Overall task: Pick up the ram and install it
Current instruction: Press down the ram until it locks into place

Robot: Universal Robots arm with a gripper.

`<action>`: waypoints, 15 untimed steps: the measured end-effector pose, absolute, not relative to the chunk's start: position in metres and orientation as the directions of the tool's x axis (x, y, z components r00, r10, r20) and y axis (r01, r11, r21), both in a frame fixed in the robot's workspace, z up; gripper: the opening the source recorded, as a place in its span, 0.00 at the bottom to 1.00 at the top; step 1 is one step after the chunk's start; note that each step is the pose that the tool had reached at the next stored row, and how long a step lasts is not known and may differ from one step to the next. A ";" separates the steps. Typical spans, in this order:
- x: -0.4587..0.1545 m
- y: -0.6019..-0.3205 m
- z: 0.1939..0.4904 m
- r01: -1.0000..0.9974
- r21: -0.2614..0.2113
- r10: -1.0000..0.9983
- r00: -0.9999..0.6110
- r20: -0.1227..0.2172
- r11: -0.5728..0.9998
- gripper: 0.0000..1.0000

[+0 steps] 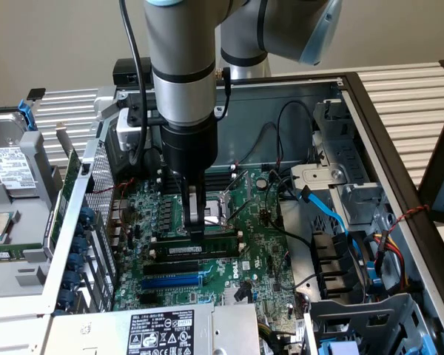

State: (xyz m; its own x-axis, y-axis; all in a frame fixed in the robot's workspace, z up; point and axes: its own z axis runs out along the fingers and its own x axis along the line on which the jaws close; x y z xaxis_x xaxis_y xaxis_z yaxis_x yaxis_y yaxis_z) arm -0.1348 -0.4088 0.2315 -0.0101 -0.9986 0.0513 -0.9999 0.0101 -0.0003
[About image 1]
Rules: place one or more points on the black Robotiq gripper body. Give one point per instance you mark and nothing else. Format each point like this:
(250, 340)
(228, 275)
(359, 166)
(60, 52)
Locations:
(188, 148)

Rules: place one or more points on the green RAM stick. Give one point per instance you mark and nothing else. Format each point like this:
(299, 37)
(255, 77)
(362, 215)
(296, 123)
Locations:
(185, 250)
(225, 233)
(3, 255)

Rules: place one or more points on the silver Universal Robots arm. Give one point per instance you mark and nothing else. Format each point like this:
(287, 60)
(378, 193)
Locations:
(181, 55)

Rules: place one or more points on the RAM slot white latches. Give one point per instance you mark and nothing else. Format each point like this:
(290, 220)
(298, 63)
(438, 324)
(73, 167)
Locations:
(220, 170)
(152, 253)
(220, 180)

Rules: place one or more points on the CPU socket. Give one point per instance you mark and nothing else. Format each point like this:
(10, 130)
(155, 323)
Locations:
(214, 211)

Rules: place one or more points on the long black expansion slot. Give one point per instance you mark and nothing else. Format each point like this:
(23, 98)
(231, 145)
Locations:
(170, 268)

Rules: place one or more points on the thin metal locking lever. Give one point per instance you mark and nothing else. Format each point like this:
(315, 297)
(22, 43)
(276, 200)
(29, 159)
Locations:
(240, 212)

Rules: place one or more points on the white label sticker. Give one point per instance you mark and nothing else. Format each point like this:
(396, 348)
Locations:
(222, 110)

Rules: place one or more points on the blue expansion slot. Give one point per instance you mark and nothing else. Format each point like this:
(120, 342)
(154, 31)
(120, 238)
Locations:
(170, 282)

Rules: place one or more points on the green Dell motherboard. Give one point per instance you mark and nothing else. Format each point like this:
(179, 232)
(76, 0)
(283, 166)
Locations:
(259, 236)

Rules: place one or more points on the metal socket cover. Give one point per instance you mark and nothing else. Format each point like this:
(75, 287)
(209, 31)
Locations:
(246, 185)

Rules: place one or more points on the silver chipset heatsink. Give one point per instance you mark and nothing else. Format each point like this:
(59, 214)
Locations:
(229, 296)

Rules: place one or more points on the metal port stack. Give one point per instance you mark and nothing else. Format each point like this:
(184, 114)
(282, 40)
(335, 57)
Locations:
(118, 222)

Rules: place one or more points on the short black expansion slot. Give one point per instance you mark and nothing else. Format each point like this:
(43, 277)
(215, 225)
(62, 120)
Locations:
(148, 299)

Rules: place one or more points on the coin cell battery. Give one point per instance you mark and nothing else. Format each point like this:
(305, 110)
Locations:
(261, 183)

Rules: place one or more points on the open metal PC case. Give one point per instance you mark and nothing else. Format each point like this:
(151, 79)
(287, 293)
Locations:
(262, 111)

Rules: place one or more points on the silver power supply unit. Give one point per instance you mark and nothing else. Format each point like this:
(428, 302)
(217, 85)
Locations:
(229, 325)

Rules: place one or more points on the black box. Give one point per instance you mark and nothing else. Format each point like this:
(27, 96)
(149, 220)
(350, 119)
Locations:
(124, 72)

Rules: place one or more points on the blue card retention clip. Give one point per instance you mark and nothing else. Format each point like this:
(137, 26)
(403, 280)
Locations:
(75, 262)
(85, 214)
(65, 298)
(81, 228)
(71, 280)
(79, 245)

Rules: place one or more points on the green graphics card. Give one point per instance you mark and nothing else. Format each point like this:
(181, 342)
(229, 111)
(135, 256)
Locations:
(73, 166)

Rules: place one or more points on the black fan shroud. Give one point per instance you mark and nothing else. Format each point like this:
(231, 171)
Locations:
(329, 259)

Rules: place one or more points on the grey parts rack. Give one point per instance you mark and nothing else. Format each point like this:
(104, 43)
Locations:
(33, 255)

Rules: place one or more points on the metal drive cage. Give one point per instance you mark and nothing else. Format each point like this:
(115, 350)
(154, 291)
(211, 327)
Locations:
(355, 159)

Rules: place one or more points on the silver hard disk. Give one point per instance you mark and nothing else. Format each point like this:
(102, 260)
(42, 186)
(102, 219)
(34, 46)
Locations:
(11, 166)

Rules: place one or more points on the grey metal disk bay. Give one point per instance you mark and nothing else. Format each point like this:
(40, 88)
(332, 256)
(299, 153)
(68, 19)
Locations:
(403, 310)

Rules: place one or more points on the dark framed panel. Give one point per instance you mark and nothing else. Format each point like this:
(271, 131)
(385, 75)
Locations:
(427, 185)

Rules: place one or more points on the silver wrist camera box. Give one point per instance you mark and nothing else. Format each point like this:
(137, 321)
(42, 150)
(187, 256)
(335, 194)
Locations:
(126, 133)

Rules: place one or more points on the grey metal bracket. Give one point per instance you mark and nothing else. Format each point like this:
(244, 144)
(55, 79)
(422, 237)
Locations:
(314, 177)

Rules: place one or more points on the blue disk carrier rail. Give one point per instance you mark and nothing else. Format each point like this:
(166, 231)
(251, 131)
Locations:
(30, 120)

